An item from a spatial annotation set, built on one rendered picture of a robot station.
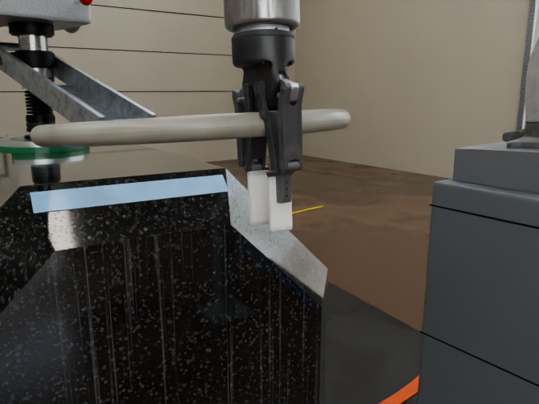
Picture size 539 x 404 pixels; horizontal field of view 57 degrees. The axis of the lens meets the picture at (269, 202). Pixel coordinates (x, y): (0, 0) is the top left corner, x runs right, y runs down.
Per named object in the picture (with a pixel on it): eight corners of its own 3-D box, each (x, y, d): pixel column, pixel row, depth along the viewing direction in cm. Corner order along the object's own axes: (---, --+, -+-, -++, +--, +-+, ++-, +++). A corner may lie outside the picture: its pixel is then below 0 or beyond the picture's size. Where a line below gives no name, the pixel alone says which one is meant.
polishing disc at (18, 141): (105, 140, 132) (104, 135, 132) (39, 148, 113) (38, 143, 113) (46, 137, 140) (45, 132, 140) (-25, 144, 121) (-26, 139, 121)
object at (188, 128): (-15, 147, 81) (-18, 129, 81) (218, 131, 115) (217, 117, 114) (145, 148, 47) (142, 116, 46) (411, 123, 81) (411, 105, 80)
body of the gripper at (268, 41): (309, 27, 57) (311, 110, 59) (271, 39, 64) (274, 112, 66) (251, 23, 53) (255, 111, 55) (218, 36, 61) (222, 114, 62)
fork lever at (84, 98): (-39, 50, 131) (-41, 31, 129) (36, 54, 145) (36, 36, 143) (79, 143, 90) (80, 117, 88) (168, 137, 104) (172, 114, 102)
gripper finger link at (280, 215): (287, 171, 61) (290, 172, 60) (289, 228, 62) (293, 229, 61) (266, 174, 59) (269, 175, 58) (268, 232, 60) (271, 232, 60)
